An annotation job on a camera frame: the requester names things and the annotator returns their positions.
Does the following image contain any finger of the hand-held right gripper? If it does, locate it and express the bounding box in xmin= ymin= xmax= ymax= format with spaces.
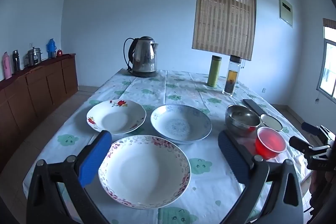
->
xmin=301 ymin=122 xmax=322 ymax=136
xmin=289 ymin=136 xmax=314 ymax=155

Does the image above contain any brown wooden sideboard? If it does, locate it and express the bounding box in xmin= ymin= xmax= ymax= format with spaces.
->
xmin=0 ymin=53 xmax=79 ymax=172

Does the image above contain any red plastic bowl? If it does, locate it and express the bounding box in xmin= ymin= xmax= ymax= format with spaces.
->
xmin=255 ymin=127 xmax=286 ymax=160

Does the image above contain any white plate with blue pattern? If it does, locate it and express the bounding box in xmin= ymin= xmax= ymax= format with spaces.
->
xmin=150 ymin=105 xmax=213 ymax=145

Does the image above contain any short bamboo blind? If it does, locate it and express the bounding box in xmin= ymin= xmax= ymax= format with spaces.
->
xmin=322 ymin=18 xmax=336 ymax=30

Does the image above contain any window with white frame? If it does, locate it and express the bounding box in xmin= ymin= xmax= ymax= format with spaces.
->
xmin=316 ymin=26 xmax=336 ymax=102

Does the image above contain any white plate with red flowers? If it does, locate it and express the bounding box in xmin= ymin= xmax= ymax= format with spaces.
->
xmin=86 ymin=100 xmax=147 ymax=135

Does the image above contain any stainless steel electric kettle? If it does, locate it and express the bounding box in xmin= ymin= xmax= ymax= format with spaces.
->
xmin=123 ymin=36 xmax=160 ymax=73

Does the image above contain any green thermos flask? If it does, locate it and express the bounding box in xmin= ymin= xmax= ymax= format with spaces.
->
xmin=207 ymin=55 xmax=222 ymax=88

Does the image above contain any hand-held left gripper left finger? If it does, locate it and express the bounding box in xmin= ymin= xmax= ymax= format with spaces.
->
xmin=26 ymin=130 xmax=113 ymax=224

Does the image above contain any glass tea bottle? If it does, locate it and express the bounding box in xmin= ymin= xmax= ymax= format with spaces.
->
xmin=222 ymin=54 xmax=242 ymax=97

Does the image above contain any black smartphone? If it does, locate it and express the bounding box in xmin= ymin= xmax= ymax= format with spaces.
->
xmin=243 ymin=99 xmax=268 ymax=115

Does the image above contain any black thermos bottle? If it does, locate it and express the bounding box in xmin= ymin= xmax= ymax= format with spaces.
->
xmin=12 ymin=50 xmax=21 ymax=73

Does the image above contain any stainless steel bowl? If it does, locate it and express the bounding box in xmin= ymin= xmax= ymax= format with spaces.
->
xmin=225 ymin=105 xmax=261 ymax=137

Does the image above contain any blue thermos jug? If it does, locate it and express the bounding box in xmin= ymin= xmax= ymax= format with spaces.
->
xmin=46 ymin=38 xmax=57 ymax=59

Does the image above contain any black kettle base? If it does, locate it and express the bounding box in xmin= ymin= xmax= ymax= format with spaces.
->
xmin=130 ymin=70 xmax=158 ymax=79

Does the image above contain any white wall panel box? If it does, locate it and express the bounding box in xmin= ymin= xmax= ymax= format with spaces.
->
xmin=278 ymin=0 xmax=294 ymax=28

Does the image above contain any pink thermos bottle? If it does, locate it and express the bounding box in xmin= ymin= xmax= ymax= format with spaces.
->
xmin=2 ymin=52 xmax=13 ymax=80

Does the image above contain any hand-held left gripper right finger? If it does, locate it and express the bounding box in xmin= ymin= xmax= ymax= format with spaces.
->
xmin=218 ymin=130 xmax=305 ymax=224

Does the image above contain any white enamel bowl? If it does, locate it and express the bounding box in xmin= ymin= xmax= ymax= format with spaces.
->
xmin=260 ymin=114 xmax=284 ymax=132

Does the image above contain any stainless steel pot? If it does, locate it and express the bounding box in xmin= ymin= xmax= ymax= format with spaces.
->
xmin=25 ymin=47 xmax=44 ymax=67

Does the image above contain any white plate with pink flowers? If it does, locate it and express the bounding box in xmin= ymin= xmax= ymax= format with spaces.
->
xmin=98 ymin=135 xmax=191 ymax=210

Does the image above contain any bamboo window blind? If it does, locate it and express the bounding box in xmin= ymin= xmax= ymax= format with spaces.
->
xmin=192 ymin=0 xmax=257 ymax=61

